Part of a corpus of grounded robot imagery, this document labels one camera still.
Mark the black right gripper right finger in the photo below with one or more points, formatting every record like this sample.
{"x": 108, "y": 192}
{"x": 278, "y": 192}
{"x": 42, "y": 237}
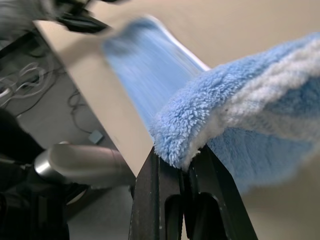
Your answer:
{"x": 217, "y": 200}

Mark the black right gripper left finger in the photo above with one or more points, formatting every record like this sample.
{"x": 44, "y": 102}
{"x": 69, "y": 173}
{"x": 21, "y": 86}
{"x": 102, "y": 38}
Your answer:
{"x": 147, "y": 200}

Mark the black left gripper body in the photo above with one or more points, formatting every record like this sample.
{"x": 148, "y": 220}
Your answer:
{"x": 80, "y": 23}

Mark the blue fluffy towel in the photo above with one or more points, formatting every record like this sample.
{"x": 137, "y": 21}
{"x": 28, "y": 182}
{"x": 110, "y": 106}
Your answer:
{"x": 190, "y": 112}

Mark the silver robot body part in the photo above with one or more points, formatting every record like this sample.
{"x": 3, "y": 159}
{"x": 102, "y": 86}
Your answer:
{"x": 82, "y": 162}

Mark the small grey box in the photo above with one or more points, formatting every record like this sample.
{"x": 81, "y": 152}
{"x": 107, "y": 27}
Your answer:
{"x": 95, "y": 136}

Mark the black robot torso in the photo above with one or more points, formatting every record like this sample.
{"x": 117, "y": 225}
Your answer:
{"x": 20, "y": 200}

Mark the black table frame bar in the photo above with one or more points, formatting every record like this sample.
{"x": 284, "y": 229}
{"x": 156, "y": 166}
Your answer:
{"x": 17, "y": 43}

